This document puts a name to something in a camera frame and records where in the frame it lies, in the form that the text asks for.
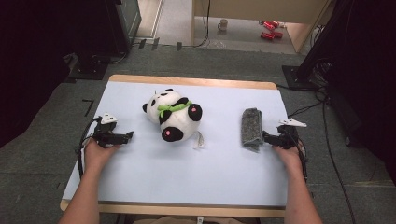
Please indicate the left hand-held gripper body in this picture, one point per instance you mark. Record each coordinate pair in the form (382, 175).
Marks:
(106, 137)

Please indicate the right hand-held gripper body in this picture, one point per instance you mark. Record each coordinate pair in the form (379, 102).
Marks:
(288, 138)

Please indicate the grey fluffy towel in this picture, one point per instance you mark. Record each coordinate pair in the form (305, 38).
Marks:
(251, 127)

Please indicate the panda plush toy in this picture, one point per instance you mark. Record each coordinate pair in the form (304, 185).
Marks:
(179, 119)

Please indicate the person's left hand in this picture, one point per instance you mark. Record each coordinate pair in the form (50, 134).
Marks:
(98, 157)

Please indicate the person's right hand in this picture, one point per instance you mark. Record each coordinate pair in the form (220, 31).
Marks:
(291, 161)

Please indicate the black metal stand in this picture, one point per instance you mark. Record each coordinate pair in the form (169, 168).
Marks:
(295, 77)

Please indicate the black stand base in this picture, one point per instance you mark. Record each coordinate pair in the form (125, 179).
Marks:
(88, 70)

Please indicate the wooden table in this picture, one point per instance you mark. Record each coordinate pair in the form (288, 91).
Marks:
(186, 81)

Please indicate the dark curtain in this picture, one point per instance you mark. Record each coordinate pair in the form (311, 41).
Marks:
(31, 62)
(367, 77)

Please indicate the red can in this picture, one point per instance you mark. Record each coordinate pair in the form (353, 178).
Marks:
(268, 25)
(278, 34)
(267, 35)
(275, 24)

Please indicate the beige mug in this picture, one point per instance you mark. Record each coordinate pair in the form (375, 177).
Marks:
(223, 25)

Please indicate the beige desk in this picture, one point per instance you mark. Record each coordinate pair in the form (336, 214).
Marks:
(249, 9)

